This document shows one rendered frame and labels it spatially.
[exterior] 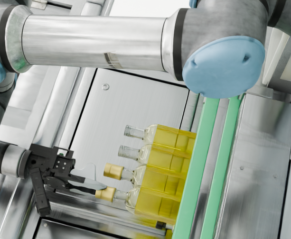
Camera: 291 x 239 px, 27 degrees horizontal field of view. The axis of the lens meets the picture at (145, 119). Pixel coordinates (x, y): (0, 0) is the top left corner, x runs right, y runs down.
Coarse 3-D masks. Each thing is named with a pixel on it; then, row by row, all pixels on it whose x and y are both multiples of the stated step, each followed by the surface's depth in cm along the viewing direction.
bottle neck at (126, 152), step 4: (120, 148) 146; (124, 148) 146; (128, 148) 147; (132, 148) 147; (120, 152) 146; (124, 152) 146; (128, 152) 146; (132, 152) 146; (136, 152) 146; (124, 156) 147; (128, 156) 146; (132, 156) 146; (136, 156) 146
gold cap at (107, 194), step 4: (108, 188) 142; (112, 188) 142; (96, 192) 141; (100, 192) 141; (104, 192) 141; (108, 192) 141; (112, 192) 141; (96, 196) 142; (100, 196) 141; (104, 196) 141; (108, 196) 141; (112, 196) 141; (108, 200) 142; (112, 200) 141
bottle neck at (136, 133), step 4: (128, 128) 149; (132, 128) 149; (136, 128) 149; (140, 128) 150; (124, 132) 149; (128, 132) 149; (132, 132) 149; (136, 132) 149; (140, 132) 149; (128, 136) 150; (132, 136) 149; (136, 136) 149; (140, 136) 149
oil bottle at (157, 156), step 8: (152, 144) 146; (144, 152) 145; (152, 152) 145; (160, 152) 145; (168, 152) 145; (176, 152) 145; (184, 152) 145; (136, 160) 147; (144, 160) 144; (152, 160) 144; (160, 160) 144; (168, 160) 144; (176, 160) 144; (184, 160) 144; (160, 168) 144; (168, 168) 143; (176, 168) 143; (184, 168) 143
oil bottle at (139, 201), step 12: (132, 192) 140; (144, 192) 140; (156, 192) 140; (132, 204) 139; (144, 204) 139; (156, 204) 139; (168, 204) 139; (144, 216) 142; (156, 216) 140; (168, 216) 138
